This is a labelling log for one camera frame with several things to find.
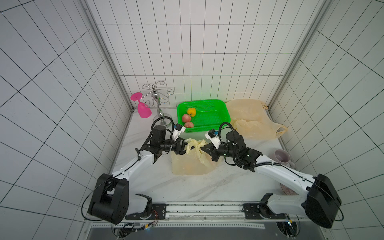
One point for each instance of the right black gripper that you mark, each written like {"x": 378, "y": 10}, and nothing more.
{"x": 213, "y": 153}

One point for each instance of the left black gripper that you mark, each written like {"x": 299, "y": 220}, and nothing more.
{"x": 180, "y": 146}

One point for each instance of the yellow printed plastic bag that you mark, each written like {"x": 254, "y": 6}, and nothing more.
{"x": 194, "y": 161}

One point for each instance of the pink peach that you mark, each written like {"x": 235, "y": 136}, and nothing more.
{"x": 186, "y": 118}
{"x": 189, "y": 125}

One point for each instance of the plain beige plastic bag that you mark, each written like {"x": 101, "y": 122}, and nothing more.
{"x": 249, "y": 118}

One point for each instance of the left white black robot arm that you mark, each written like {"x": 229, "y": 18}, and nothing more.
{"x": 111, "y": 200}

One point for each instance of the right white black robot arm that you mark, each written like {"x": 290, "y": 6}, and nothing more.
{"x": 316, "y": 197}

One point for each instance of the yellow bell pepper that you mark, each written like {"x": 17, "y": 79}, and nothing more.
{"x": 192, "y": 112}

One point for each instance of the green plastic basket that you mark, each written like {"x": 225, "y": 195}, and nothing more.
{"x": 210, "y": 114}

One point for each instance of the pink plastic wine glass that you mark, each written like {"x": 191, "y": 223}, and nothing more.
{"x": 143, "y": 110}

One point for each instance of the silver metal glass rack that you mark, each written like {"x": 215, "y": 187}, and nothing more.
{"x": 160, "y": 95}

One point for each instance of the purple mug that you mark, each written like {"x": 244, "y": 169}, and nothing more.
{"x": 283, "y": 157}

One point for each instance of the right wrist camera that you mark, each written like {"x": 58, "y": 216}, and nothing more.
{"x": 213, "y": 136}

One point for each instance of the aluminium mounting rail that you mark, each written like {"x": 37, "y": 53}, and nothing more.
{"x": 200, "y": 214}

